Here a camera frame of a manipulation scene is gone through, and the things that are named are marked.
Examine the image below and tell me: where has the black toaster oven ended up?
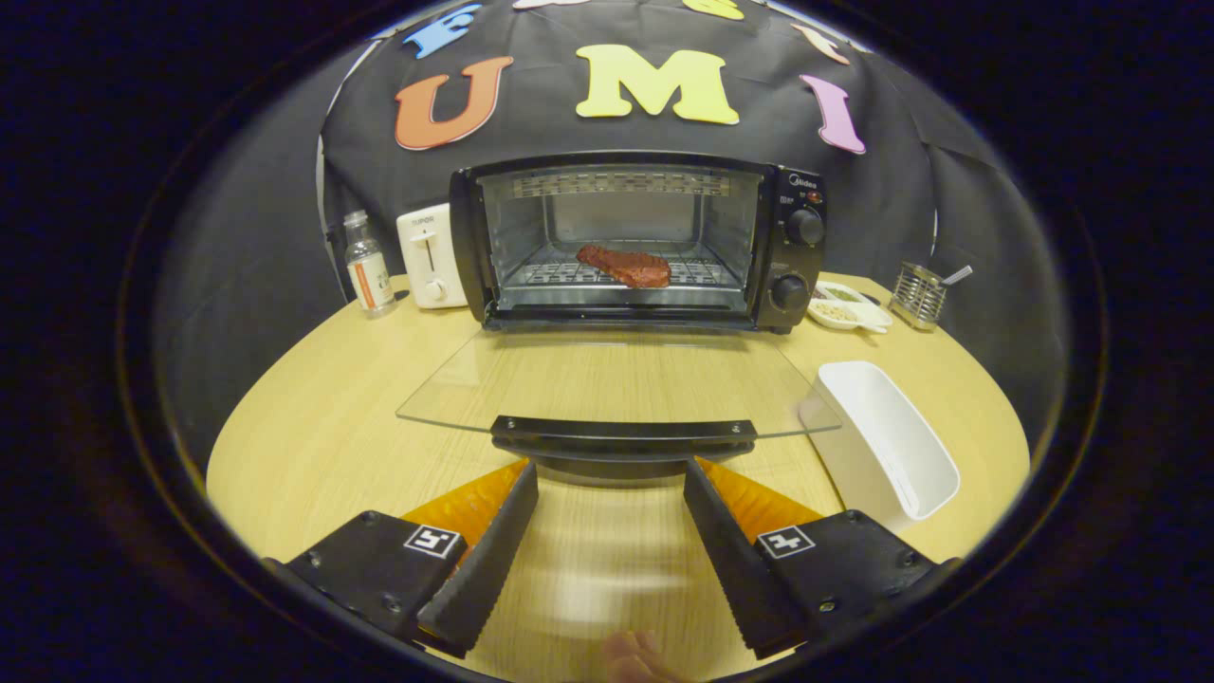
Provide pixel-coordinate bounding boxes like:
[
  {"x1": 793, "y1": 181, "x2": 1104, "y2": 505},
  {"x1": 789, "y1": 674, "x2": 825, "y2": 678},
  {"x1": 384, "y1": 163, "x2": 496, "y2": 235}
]
[{"x1": 396, "y1": 150, "x2": 843, "y2": 480}]

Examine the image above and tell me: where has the metal wire utensil holder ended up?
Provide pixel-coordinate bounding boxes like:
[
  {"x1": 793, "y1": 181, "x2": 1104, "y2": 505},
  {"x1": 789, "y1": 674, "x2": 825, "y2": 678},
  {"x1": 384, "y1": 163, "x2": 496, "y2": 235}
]
[{"x1": 889, "y1": 261, "x2": 949, "y2": 331}]

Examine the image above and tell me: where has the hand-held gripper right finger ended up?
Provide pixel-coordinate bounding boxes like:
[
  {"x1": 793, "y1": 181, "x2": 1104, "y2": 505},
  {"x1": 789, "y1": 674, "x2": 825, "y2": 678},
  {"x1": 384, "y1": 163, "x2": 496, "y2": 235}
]
[{"x1": 683, "y1": 456, "x2": 959, "y2": 661}]

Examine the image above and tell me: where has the white divided plate of grains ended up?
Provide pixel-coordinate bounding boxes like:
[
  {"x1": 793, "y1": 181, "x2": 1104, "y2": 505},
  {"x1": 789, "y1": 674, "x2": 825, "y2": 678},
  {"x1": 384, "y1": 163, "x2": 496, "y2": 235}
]
[{"x1": 808, "y1": 280, "x2": 894, "y2": 335}]

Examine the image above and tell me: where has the brown meat piece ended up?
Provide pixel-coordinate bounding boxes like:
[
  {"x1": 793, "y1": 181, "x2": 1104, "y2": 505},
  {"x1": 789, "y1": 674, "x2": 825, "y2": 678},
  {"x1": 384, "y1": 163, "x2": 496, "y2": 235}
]
[{"x1": 576, "y1": 244, "x2": 672, "y2": 289}]

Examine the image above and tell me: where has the white rectangular tray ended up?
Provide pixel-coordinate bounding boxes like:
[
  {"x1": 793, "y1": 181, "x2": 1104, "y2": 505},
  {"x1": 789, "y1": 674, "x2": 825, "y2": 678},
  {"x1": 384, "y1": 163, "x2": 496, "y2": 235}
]
[{"x1": 799, "y1": 360, "x2": 962, "y2": 532}]

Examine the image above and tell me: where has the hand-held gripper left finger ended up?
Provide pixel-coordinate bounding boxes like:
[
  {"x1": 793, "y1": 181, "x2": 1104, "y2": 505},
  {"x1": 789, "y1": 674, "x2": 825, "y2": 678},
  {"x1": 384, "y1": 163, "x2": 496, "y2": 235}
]
[{"x1": 264, "y1": 459, "x2": 540, "y2": 659}]

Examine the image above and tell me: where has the white bread toaster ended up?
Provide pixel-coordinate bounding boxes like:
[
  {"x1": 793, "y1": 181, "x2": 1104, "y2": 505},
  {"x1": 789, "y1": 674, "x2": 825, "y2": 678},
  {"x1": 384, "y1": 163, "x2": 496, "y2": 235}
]
[{"x1": 395, "y1": 202, "x2": 469, "y2": 310}]

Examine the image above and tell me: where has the clear bottle with orange label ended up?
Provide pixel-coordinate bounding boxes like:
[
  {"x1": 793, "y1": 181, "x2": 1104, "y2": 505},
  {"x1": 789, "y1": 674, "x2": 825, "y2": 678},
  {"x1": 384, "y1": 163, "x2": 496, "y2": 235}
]
[{"x1": 342, "y1": 210, "x2": 396, "y2": 319}]

